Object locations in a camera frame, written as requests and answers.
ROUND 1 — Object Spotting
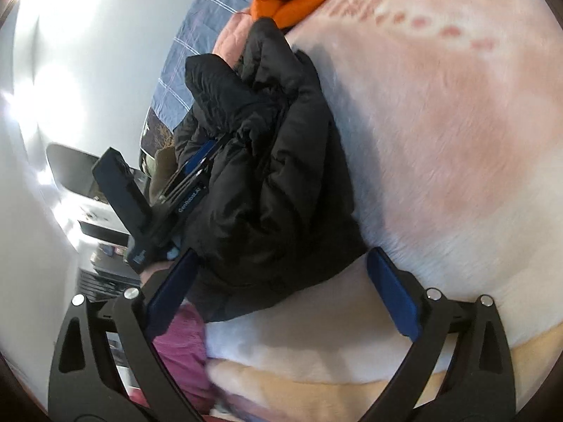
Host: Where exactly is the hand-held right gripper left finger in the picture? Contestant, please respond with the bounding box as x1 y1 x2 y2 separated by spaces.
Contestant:
48 247 204 422

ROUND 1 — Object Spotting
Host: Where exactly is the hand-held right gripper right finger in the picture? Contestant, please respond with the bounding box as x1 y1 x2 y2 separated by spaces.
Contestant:
352 247 518 422

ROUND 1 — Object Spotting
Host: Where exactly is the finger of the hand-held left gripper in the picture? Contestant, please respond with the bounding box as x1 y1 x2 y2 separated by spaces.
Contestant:
169 134 233 187

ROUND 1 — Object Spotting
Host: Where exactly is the black puffer jacket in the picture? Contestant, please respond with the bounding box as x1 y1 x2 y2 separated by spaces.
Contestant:
173 18 370 324

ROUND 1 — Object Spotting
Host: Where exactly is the person's left hand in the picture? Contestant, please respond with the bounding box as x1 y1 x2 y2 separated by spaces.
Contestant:
140 261 170 293

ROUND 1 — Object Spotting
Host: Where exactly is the brown fleece garment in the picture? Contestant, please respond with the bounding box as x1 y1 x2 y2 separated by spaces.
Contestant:
147 145 180 205

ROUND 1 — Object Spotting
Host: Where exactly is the dark floral quilt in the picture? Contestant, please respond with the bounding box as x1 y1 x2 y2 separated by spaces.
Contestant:
140 104 177 172

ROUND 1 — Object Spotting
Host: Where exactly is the grey monitor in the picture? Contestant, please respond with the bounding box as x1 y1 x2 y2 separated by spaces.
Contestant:
46 143 110 205

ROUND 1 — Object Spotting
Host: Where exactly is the person's pink clothing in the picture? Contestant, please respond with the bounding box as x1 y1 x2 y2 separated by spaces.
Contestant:
132 303 216 418

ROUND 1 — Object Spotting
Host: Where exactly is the black keyboard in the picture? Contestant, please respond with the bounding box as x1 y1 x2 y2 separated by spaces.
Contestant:
78 268 142 305

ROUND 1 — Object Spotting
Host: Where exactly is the blue plaid bed sheet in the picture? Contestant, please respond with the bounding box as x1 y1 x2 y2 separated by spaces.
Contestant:
152 0 282 128

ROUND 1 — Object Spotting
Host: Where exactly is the pink printed blanket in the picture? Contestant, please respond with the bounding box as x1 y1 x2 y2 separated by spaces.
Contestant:
204 0 560 410

